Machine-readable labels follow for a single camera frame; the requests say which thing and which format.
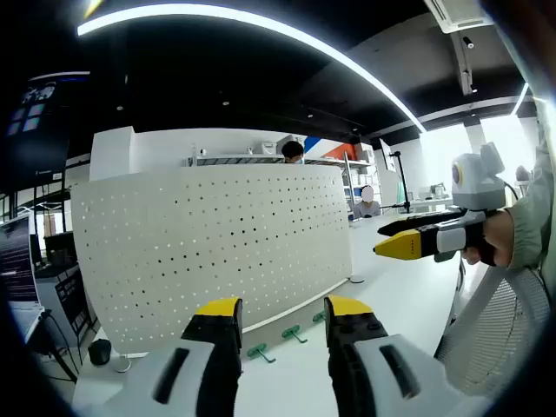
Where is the ceiling light strip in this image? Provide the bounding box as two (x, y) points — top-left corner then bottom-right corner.
(76, 3), (427, 132)

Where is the ceiling air conditioner unit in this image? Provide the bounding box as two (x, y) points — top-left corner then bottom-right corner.
(423, 0), (496, 35)

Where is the black computer mouse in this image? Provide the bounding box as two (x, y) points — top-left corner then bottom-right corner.
(87, 338), (112, 366)

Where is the person's right hand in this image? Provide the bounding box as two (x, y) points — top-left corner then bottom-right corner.
(460, 208), (517, 268)

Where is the grey mesh office chair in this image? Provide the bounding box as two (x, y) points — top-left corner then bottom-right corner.
(434, 264), (553, 399)

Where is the white pegboard mounting plate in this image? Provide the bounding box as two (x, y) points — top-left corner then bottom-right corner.
(70, 163), (366, 374)

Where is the black tripod stand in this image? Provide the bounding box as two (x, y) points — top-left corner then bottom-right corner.
(388, 149), (413, 215)

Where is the black cable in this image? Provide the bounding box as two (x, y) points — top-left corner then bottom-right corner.
(41, 308), (80, 384)

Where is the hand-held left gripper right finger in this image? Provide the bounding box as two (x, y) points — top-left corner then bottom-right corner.
(323, 294), (483, 417)

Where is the dark wall display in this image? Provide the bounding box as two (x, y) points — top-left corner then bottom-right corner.
(0, 71), (91, 192)

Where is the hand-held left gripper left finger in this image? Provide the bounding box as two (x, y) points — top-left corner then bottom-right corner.
(103, 297), (244, 417)

